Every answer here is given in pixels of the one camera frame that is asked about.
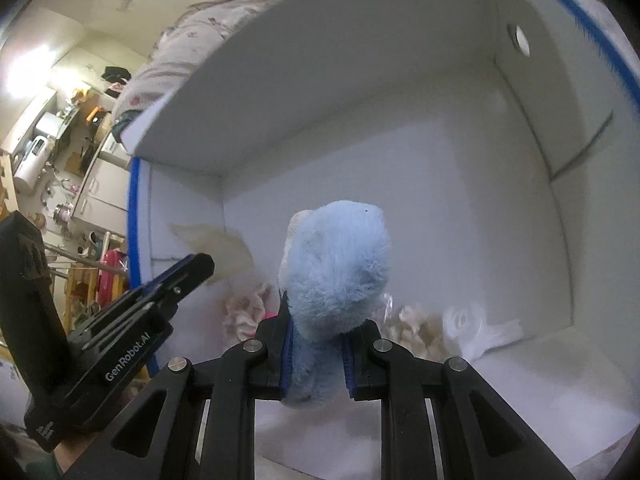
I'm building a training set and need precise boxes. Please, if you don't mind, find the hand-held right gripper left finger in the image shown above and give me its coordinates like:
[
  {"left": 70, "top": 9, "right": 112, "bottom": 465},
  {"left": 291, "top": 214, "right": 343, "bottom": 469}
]
[{"left": 60, "top": 302, "right": 293, "bottom": 480}]

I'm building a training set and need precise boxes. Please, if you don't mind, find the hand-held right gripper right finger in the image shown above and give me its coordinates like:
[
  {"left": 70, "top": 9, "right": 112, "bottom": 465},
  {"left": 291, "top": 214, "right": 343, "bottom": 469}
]
[{"left": 342, "top": 317, "right": 576, "bottom": 480}]

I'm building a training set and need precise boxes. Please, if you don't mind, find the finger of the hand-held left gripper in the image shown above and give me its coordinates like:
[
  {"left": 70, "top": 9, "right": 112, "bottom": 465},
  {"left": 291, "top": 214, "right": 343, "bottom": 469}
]
[{"left": 127, "top": 252, "right": 216, "bottom": 311}]

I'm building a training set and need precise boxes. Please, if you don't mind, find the beige cloth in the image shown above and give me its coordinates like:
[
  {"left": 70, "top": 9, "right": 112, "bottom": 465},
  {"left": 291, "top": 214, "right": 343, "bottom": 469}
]
[{"left": 167, "top": 222, "right": 256, "bottom": 286}]

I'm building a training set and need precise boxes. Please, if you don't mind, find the cream plush toy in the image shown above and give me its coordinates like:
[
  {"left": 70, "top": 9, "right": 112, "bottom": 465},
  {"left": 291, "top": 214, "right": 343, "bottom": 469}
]
[{"left": 380, "top": 302, "right": 453, "bottom": 361}]

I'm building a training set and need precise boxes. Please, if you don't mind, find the light blue plush toy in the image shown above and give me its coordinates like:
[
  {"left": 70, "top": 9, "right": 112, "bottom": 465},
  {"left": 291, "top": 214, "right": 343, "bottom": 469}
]
[{"left": 276, "top": 200, "right": 393, "bottom": 408}]

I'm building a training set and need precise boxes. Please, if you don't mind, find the blue and white cardboard box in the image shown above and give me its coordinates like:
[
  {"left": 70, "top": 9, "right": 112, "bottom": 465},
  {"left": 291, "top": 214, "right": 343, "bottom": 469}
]
[{"left": 122, "top": 0, "right": 640, "bottom": 480}]

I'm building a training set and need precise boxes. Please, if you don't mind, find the person's left hand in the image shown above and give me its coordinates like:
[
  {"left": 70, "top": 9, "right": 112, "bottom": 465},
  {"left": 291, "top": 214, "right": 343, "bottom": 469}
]
[{"left": 52, "top": 427, "right": 108, "bottom": 480}]

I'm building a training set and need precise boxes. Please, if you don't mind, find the red plastic item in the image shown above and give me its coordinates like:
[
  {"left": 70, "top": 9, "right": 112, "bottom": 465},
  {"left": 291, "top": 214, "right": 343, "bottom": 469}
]
[{"left": 97, "top": 250, "right": 130, "bottom": 306}]

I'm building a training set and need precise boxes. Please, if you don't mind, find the yellow wooden chair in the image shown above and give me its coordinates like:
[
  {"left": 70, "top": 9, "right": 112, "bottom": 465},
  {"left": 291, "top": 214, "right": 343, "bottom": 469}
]
[{"left": 65, "top": 260, "right": 101, "bottom": 311}]

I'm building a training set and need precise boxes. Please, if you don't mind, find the metal pole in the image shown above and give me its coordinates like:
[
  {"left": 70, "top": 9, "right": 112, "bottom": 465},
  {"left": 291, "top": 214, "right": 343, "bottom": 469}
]
[{"left": 42, "top": 242, "right": 126, "bottom": 273}]

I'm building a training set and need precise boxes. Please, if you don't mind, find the white kitchen cabinet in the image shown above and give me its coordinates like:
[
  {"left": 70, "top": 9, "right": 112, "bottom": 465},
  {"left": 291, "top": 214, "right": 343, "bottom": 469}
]
[{"left": 70, "top": 135, "right": 131, "bottom": 226}]

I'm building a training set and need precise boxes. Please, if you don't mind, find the white kitchen appliance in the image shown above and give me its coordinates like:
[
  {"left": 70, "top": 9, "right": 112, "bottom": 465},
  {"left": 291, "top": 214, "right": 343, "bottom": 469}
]
[{"left": 12, "top": 135, "right": 56, "bottom": 193}]

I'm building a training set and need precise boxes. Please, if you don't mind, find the grey patterned duvet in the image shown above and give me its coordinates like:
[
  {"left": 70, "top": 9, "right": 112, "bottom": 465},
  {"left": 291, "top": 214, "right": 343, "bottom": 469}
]
[{"left": 112, "top": 0, "right": 321, "bottom": 128}]

